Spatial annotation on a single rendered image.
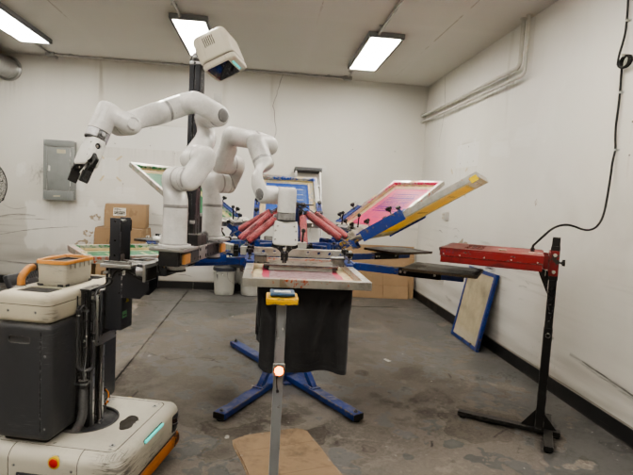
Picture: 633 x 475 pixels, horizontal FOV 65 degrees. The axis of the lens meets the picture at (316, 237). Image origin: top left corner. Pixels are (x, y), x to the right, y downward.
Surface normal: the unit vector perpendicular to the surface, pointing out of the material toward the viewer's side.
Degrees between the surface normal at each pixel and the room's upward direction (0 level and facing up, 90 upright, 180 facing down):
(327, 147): 90
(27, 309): 90
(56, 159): 90
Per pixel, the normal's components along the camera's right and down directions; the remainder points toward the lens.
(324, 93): 0.11, 0.08
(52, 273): -0.12, 0.11
